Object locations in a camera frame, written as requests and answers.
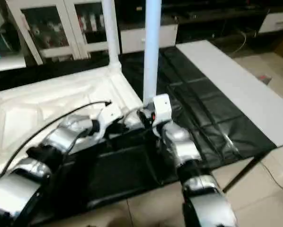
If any white plastic table leg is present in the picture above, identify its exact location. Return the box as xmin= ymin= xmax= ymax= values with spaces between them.
xmin=142 ymin=0 xmax=162 ymax=105
xmin=101 ymin=0 xmax=122 ymax=71

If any white plastic table top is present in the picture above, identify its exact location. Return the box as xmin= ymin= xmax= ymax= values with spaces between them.
xmin=0 ymin=64 xmax=147 ymax=175

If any black work mat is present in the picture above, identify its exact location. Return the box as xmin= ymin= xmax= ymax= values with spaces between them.
xmin=0 ymin=46 xmax=277 ymax=220

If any white drawer unit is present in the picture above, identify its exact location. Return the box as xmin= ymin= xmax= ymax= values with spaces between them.
xmin=259 ymin=10 xmax=283 ymax=34
xmin=119 ymin=25 xmax=179 ymax=53

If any black metal stand leg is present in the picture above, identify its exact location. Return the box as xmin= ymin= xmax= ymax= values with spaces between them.
xmin=222 ymin=149 xmax=270 ymax=193

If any white glass door cabinet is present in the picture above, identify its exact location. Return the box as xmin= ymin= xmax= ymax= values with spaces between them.
xmin=5 ymin=0 xmax=118 ymax=64

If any small grey pink object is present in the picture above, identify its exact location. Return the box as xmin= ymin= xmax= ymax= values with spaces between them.
xmin=257 ymin=75 xmax=272 ymax=85

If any white drawer cabinet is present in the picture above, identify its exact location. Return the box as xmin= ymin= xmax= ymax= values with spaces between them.
xmin=115 ymin=0 xmax=283 ymax=45

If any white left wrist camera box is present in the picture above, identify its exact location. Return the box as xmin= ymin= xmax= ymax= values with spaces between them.
xmin=98 ymin=102 xmax=124 ymax=133

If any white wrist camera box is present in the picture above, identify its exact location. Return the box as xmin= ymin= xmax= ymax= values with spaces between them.
xmin=151 ymin=94 xmax=173 ymax=124
xmin=98 ymin=102 xmax=124 ymax=133

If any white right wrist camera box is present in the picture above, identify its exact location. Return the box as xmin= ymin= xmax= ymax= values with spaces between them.
xmin=151 ymin=94 xmax=173 ymax=124

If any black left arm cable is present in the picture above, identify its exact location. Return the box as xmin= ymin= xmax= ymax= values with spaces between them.
xmin=0 ymin=100 xmax=113 ymax=175

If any thin black cable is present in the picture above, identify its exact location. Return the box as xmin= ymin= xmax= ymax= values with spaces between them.
xmin=262 ymin=161 xmax=283 ymax=194

